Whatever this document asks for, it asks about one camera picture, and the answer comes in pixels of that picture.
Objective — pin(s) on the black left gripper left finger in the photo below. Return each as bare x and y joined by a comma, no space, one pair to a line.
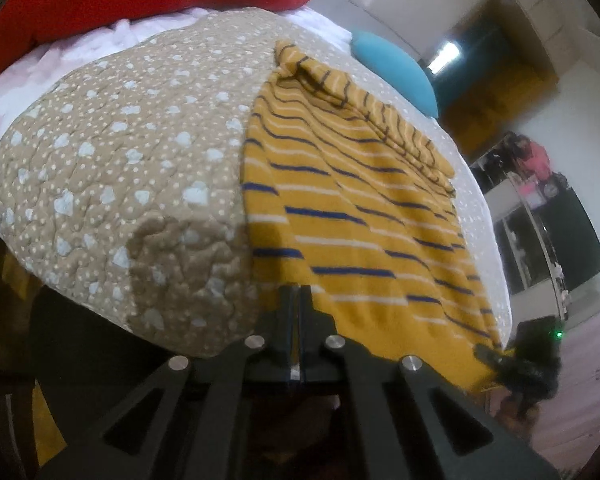
130,410

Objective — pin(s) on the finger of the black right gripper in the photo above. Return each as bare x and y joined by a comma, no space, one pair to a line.
500,363

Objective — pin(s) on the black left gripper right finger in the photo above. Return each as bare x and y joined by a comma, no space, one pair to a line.
407,421

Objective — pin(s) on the yellow striped knit sweater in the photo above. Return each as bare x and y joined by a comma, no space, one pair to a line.
344,195

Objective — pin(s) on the cluttered storage shelf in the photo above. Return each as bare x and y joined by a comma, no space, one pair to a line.
546,239

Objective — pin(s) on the pink garment on shelf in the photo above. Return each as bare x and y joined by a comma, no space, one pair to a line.
536,161

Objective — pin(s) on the beige heart-pattern bedspread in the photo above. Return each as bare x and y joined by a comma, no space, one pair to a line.
120,187

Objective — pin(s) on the teal pillow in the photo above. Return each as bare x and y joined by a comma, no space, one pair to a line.
397,68

